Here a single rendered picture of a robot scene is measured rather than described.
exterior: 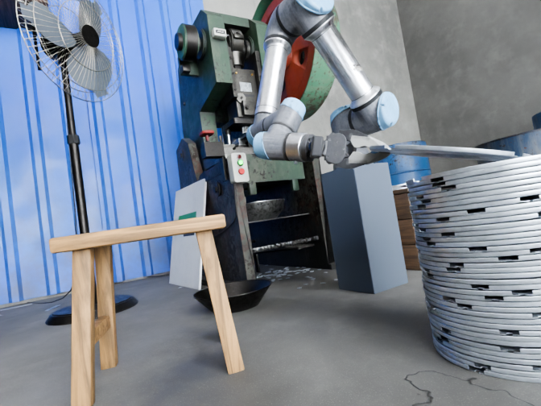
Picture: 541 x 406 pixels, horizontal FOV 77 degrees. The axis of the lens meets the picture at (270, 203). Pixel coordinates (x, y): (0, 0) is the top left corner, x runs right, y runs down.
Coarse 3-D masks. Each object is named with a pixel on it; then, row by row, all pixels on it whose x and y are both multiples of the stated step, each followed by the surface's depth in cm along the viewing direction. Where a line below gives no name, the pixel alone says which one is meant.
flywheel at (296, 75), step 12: (276, 0) 215; (300, 36) 203; (300, 48) 204; (312, 48) 190; (288, 60) 213; (300, 60) 219; (312, 60) 191; (288, 72) 217; (300, 72) 207; (288, 84) 219; (300, 84) 202; (288, 96) 220; (300, 96) 204
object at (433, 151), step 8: (392, 152) 75; (400, 152) 72; (408, 152) 69; (416, 152) 67; (424, 152) 65; (432, 152) 63; (440, 152) 61; (448, 152) 59; (456, 152) 57; (464, 152) 56; (472, 152) 55; (480, 152) 55; (488, 152) 55; (496, 152) 55; (504, 152) 55; (512, 152) 56; (496, 160) 73
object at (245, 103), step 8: (240, 72) 191; (248, 72) 194; (240, 80) 191; (248, 80) 194; (240, 88) 190; (248, 88) 193; (256, 88) 196; (240, 96) 188; (248, 96) 192; (256, 96) 195; (232, 104) 192; (240, 104) 189; (248, 104) 188; (256, 104) 191; (232, 112) 193; (240, 112) 188; (248, 112) 187
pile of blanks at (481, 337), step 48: (432, 192) 60; (480, 192) 54; (528, 192) 51; (432, 240) 62; (480, 240) 54; (528, 240) 51; (432, 288) 64; (480, 288) 58; (528, 288) 51; (432, 336) 68; (480, 336) 55; (528, 336) 53
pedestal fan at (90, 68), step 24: (72, 0) 155; (48, 24) 150; (72, 24) 168; (96, 24) 176; (48, 48) 154; (72, 48) 167; (96, 48) 170; (72, 72) 164; (96, 72) 172; (72, 96) 159; (72, 120) 165; (72, 144) 163; (72, 168) 163; (72, 192) 166; (96, 288) 162; (96, 312) 146
